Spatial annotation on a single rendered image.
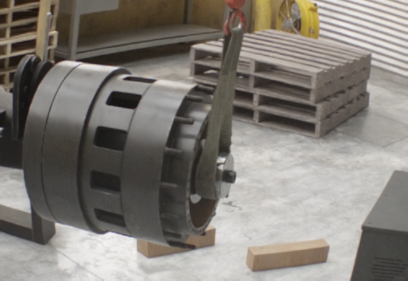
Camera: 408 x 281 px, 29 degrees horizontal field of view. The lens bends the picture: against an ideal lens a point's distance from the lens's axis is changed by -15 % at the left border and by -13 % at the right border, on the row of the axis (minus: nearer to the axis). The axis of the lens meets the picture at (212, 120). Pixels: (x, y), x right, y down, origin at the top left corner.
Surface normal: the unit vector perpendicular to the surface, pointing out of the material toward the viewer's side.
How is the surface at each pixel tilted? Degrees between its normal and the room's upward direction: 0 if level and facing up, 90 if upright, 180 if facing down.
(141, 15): 90
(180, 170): 72
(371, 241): 90
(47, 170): 89
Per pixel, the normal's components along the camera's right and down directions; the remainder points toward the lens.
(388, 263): -0.38, 0.23
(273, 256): 0.28, 0.29
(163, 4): 0.72, 0.24
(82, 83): -0.06, -0.77
